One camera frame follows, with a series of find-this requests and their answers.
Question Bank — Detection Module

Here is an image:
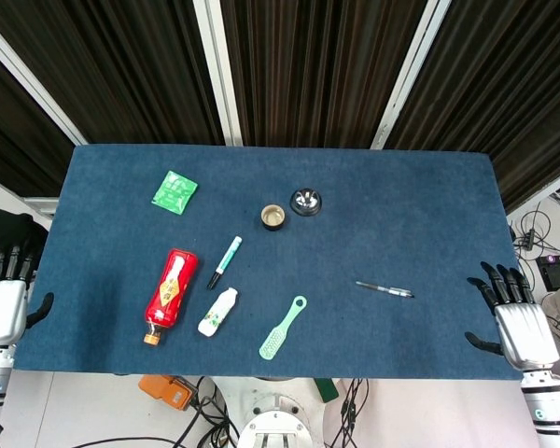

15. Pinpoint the green card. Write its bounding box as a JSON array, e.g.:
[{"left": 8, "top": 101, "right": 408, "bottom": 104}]
[{"left": 313, "top": 377, "right": 340, "bottom": 403}]

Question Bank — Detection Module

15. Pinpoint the orange box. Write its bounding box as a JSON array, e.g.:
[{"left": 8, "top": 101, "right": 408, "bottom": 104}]
[{"left": 137, "top": 374, "right": 198, "bottom": 412}]

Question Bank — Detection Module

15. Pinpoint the silver ballpoint pen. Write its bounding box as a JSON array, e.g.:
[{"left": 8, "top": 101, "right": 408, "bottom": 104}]
[{"left": 355, "top": 280, "right": 415, "bottom": 299}]

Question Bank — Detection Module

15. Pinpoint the green foil sachet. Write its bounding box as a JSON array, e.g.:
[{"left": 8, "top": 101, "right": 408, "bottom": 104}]
[{"left": 149, "top": 170, "right": 200, "bottom": 216}]

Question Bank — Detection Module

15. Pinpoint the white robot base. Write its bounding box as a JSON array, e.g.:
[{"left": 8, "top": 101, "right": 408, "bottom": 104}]
[{"left": 214, "top": 375, "right": 351, "bottom": 448}]

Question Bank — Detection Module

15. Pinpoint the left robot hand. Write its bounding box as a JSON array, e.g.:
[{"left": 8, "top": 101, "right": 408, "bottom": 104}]
[{"left": 0, "top": 244, "right": 55, "bottom": 347}]

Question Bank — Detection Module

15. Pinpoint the red sauce bottle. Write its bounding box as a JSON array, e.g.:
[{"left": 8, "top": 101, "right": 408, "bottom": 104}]
[{"left": 143, "top": 248, "right": 200, "bottom": 347}]

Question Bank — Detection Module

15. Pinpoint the teal and white marker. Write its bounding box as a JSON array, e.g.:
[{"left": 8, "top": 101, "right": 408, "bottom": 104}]
[{"left": 206, "top": 235, "right": 244, "bottom": 291}]

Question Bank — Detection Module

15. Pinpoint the mint green brush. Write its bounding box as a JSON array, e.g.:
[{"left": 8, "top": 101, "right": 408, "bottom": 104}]
[{"left": 259, "top": 295, "right": 308, "bottom": 361}]

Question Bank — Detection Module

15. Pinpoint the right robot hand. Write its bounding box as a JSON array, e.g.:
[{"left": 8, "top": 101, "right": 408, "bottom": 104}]
[{"left": 464, "top": 260, "right": 560, "bottom": 371}]

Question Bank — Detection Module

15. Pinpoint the black electronic device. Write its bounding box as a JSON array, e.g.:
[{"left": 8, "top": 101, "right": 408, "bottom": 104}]
[{"left": 535, "top": 253, "right": 560, "bottom": 290}]

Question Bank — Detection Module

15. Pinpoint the black call bell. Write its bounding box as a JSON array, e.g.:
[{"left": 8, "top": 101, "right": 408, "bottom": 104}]
[{"left": 288, "top": 187, "right": 322, "bottom": 218}]

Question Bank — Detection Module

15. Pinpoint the blue felt table mat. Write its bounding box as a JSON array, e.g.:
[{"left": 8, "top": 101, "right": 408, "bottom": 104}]
[{"left": 11, "top": 144, "right": 526, "bottom": 382}]

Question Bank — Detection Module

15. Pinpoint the small white bottle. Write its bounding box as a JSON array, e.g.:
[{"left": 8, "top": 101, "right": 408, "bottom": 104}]
[{"left": 197, "top": 287, "right": 239, "bottom": 338}]

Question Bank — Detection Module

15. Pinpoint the black power strip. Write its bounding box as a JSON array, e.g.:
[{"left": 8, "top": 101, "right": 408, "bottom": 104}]
[{"left": 511, "top": 227, "right": 545, "bottom": 251}]

